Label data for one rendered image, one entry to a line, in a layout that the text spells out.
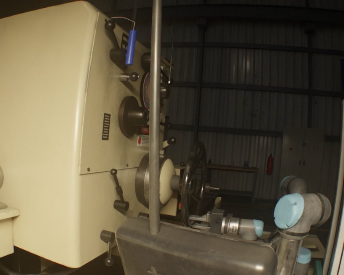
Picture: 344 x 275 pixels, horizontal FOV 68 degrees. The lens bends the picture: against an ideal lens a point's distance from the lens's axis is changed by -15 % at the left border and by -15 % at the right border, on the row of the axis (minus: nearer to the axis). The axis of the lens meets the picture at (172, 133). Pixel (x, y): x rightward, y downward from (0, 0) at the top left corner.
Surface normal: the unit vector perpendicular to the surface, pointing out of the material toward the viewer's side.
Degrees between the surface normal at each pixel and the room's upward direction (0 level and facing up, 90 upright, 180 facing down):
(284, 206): 83
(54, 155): 90
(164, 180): 84
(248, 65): 90
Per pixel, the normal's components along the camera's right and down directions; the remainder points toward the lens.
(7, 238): 0.95, 0.07
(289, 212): -0.95, -0.22
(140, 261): -0.52, 0.27
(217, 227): -0.30, 0.14
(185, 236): -0.10, -0.96
